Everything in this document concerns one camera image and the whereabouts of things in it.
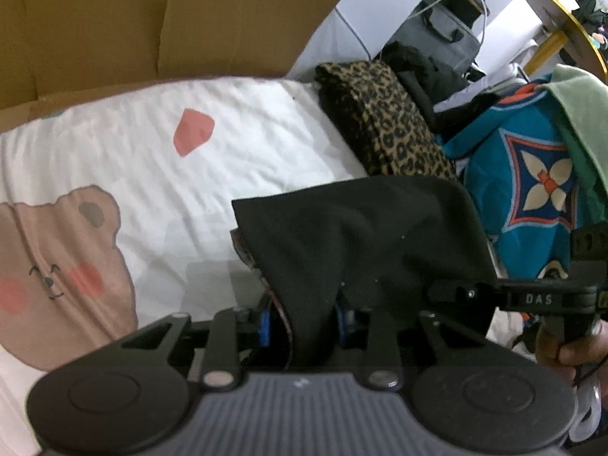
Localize black clothing pile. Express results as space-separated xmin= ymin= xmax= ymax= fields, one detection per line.
xmin=380 ymin=42 xmax=499 ymax=127

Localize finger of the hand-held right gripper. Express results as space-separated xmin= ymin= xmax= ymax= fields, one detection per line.
xmin=426 ymin=278 xmax=507 ymax=316

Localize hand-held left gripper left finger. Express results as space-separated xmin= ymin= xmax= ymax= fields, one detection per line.
xmin=118 ymin=305 xmax=275 ymax=388

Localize person's right hand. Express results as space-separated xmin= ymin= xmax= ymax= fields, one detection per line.
xmin=536 ymin=320 xmax=608 ymax=389

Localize round yellow table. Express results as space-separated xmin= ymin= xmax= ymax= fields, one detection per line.
xmin=519 ymin=0 xmax=608 ymax=77

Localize teal patterned blanket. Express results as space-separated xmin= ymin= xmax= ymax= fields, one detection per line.
xmin=442 ymin=73 xmax=608 ymax=295

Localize leopard print cloth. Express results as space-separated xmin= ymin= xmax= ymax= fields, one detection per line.
xmin=315 ymin=61 xmax=459 ymax=184

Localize cardboard box wall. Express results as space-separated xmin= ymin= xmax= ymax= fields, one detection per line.
xmin=0 ymin=0 xmax=347 ymax=134

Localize black shorts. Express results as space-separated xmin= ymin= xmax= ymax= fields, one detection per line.
xmin=231 ymin=176 xmax=499 ymax=376

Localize white strap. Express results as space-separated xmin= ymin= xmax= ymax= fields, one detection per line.
xmin=567 ymin=375 xmax=606 ymax=442

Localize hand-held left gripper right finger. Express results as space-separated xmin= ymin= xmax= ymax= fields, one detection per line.
xmin=334 ymin=303 xmax=484 ymax=389

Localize light green cloth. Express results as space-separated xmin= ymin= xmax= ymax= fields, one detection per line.
xmin=541 ymin=64 xmax=608 ymax=222

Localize dark grey bag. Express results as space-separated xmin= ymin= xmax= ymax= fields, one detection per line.
xmin=413 ymin=0 xmax=490 ymax=53

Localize bear print bed sheet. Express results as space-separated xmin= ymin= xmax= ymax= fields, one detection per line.
xmin=0 ymin=76 xmax=523 ymax=438

